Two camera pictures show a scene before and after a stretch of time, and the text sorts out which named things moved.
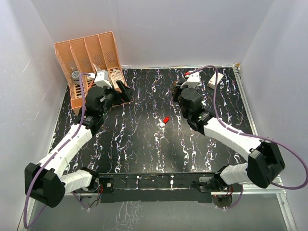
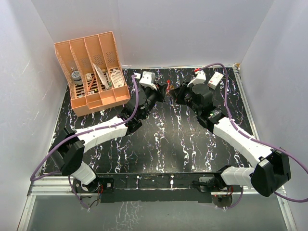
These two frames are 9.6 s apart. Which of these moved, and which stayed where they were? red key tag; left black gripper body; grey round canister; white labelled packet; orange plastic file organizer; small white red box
Moved: red key tag; left black gripper body
Stayed: grey round canister; small white red box; orange plastic file organizer; white labelled packet
